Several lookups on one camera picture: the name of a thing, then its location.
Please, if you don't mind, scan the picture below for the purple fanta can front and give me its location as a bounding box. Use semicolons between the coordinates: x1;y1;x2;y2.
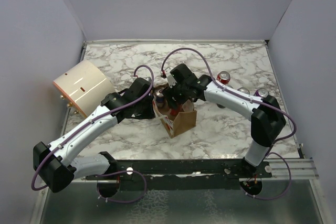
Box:
254;88;269;98

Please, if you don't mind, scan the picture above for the red cola can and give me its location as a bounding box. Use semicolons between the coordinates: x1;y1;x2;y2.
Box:
216;71;231;85
169;104;182;116

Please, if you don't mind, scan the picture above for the red cola can front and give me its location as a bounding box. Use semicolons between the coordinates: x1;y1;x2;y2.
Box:
169;104;182;116

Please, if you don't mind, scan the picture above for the cream cylindrical container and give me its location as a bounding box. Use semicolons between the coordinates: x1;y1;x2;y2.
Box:
53;60;115;117

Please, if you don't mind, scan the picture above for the watermelon print canvas bag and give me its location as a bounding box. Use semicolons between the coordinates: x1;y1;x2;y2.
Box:
152;84;197;138

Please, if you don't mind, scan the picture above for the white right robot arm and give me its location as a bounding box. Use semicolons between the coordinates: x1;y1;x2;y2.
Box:
163;63;286;177

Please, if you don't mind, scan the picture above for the aluminium extrusion rail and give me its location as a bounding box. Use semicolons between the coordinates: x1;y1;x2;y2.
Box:
267;158;319;180

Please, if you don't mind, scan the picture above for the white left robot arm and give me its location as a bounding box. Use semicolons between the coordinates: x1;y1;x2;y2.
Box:
33;78;155;193

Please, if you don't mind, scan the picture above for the purple fanta can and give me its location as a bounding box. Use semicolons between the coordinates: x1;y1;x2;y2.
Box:
237;87;250;94
254;88;269;98

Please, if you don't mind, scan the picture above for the blue pepsi can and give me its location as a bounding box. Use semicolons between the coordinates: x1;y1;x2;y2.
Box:
154;88;165;108

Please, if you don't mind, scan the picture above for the black schweppes can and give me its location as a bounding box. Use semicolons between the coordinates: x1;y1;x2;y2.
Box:
216;104;226;109

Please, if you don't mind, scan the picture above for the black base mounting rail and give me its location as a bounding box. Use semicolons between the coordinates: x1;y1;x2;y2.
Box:
86;159;272;191

